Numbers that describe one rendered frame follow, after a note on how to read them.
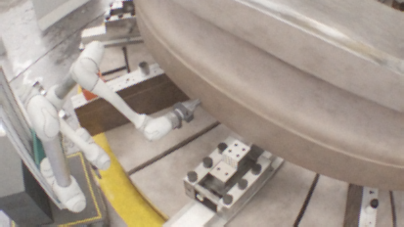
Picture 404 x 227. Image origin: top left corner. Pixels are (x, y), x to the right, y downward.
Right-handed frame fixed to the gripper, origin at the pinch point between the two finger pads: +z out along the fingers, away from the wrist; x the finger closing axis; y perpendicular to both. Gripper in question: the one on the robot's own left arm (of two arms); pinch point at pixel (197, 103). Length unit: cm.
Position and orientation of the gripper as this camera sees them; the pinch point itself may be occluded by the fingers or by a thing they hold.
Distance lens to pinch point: 221.8
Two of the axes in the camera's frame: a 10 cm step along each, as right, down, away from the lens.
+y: -0.3, -6.9, -7.2
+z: 7.4, -4.9, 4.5
